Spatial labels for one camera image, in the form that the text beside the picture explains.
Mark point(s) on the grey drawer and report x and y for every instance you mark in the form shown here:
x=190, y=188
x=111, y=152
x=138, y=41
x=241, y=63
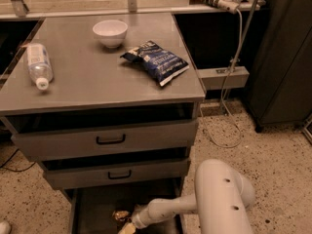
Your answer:
x=117, y=174
x=57, y=145
x=93, y=208

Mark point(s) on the white ceramic bowl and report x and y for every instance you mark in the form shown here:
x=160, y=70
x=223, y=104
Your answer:
x=111, y=33

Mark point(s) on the blue chip bag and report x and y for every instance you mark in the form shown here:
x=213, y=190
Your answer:
x=162, y=65

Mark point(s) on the bottom grey drawer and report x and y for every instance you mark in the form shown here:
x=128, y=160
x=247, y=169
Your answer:
x=93, y=208

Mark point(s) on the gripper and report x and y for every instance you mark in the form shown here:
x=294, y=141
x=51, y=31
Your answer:
x=138, y=218

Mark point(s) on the grey drawer cabinet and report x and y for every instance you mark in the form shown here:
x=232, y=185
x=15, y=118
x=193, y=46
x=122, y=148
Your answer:
x=94, y=87

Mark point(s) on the crushed orange can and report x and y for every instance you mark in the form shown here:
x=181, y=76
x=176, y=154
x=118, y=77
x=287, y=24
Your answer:
x=121, y=216

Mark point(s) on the dark cabinet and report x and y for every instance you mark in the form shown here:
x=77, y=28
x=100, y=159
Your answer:
x=279, y=89

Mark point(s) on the white shoe tip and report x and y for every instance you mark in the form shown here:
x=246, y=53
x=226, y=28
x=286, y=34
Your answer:
x=5, y=227

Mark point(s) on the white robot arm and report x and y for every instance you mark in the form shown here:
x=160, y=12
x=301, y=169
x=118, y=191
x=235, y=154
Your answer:
x=222, y=196

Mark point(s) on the top grey drawer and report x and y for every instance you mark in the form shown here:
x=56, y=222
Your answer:
x=57, y=145

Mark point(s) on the white plug adapter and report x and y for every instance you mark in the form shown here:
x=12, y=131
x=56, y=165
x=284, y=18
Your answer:
x=228, y=5

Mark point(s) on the middle grey drawer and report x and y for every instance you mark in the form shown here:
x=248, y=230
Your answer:
x=117, y=174

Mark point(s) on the grey metal bracket box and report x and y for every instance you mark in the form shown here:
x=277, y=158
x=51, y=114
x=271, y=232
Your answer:
x=221, y=78

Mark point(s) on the clear plastic water bottle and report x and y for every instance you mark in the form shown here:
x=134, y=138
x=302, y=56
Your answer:
x=39, y=66

